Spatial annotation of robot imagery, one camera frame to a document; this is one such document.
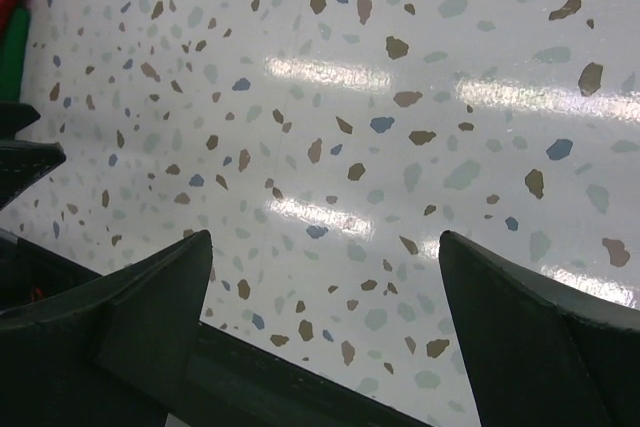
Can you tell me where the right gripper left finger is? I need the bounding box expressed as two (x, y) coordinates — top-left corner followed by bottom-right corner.
(1, 230), (213, 426)

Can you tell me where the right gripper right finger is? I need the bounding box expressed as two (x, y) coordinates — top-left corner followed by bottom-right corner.
(439, 231), (639, 426)

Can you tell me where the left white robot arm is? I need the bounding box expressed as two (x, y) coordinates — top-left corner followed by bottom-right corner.
(0, 101), (66, 209)

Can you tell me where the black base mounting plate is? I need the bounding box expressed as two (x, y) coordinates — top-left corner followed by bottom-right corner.
(0, 226), (441, 427)

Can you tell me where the green folded t shirt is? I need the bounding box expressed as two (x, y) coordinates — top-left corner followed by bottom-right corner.
(0, 7), (30, 102)

